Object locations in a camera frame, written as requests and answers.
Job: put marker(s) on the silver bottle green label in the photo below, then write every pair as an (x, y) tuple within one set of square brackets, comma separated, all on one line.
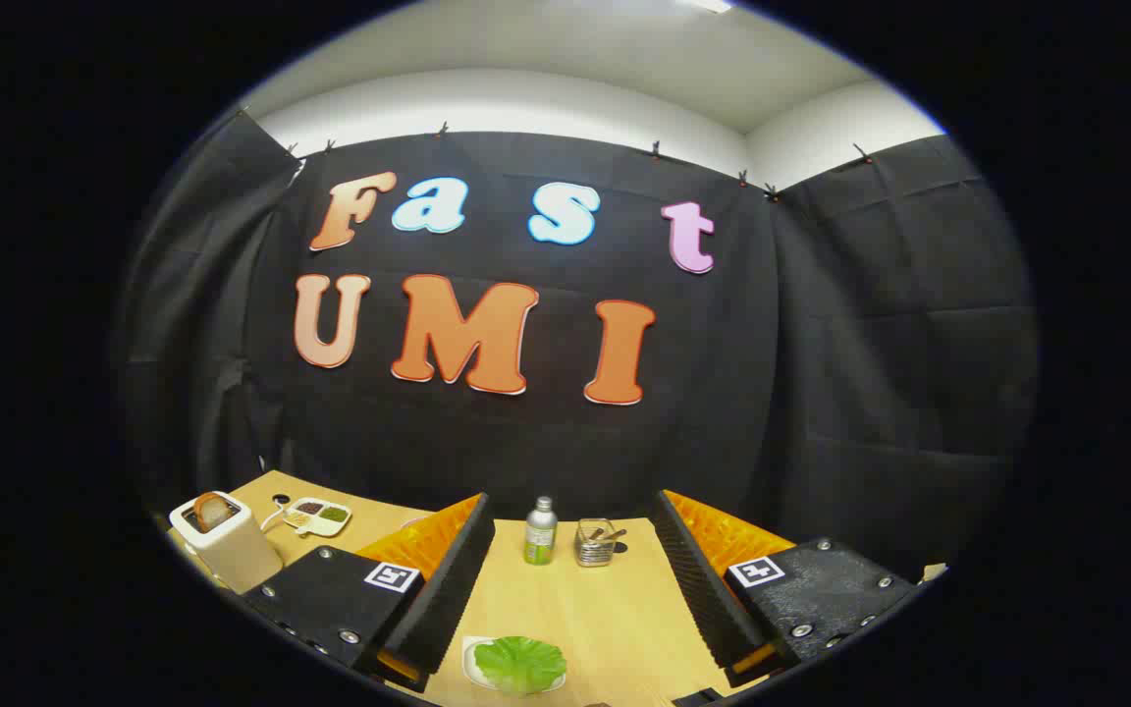
[(540, 540)]

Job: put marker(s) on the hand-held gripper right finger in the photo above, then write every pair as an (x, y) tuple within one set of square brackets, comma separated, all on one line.
[(703, 589)]

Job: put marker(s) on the green lettuce leaf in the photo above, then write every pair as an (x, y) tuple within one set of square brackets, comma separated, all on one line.
[(521, 663)]

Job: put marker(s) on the pile of green beans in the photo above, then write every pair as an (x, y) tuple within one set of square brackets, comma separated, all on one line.
[(334, 514)]

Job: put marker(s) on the white rectangular dish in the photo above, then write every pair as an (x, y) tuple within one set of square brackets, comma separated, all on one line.
[(468, 663)]

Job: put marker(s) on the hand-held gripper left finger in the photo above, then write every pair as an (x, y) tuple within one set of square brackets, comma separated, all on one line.
[(448, 589)]

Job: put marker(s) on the cream white toaster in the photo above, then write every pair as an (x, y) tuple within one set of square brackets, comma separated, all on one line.
[(232, 560)]

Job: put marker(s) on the white divided dish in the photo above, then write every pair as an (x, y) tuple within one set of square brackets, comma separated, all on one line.
[(320, 528)]

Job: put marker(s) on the toasted bread slice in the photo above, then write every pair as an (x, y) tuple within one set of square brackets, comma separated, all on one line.
[(213, 513)]

